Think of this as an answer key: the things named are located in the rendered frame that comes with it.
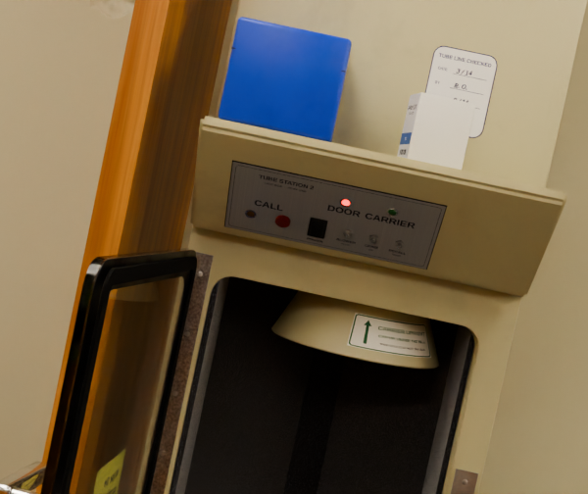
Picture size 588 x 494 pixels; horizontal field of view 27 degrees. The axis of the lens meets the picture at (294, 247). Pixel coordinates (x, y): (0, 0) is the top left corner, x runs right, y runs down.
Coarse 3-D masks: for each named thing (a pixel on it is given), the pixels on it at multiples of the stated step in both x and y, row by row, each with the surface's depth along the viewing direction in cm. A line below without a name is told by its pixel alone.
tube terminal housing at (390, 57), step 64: (256, 0) 116; (320, 0) 116; (384, 0) 116; (448, 0) 115; (512, 0) 115; (576, 0) 115; (384, 64) 116; (512, 64) 115; (384, 128) 116; (512, 128) 116; (256, 256) 117; (320, 256) 117; (448, 320) 117; (512, 320) 117
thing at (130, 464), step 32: (128, 256) 93; (128, 288) 94; (160, 288) 104; (128, 320) 96; (160, 320) 107; (128, 352) 99; (160, 352) 109; (64, 384) 86; (96, 384) 91; (128, 384) 101; (160, 384) 112; (64, 416) 86; (96, 416) 93; (128, 416) 103; (96, 448) 95; (128, 448) 105; (96, 480) 97; (128, 480) 108
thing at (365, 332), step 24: (288, 312) 125; (312, 312) 122; (336, 312) 120; (360, 312) 120; (384, 312) 120; (288, 336) 122; (312, 336) 120; (336, 336) 119; (360, 336) 119; (384, 336) 120; (408, 336) 121; (432, 336) 125; (384, 360) 119; (408, 360) 120; (432, 360) 123
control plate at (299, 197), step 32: (256, 192) 110; (288, 192) 109; (320, 192) 108; (352, 192) 108; (384, 192) 107; (224, 224) 114; (256, 224) 113; (352, 224) 111; (384, 224) 110; (416, 224) 109; (384, 256) 113; (416, 256) 112
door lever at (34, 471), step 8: (32, 464) 98; (40, 464) 98; (16, 472) 94; (24, 472) 95; (32, 472) 96; (40, 472) 97; (0, 480) 92; (8, 480) 92; (16, 480) 92; (24, 480) 94; (32, 480) 95; (40, 480) 97; (0, 488) 91; (8, 488) 91; (16, 488) 91; (24, 488) 94; (32, 488) 96
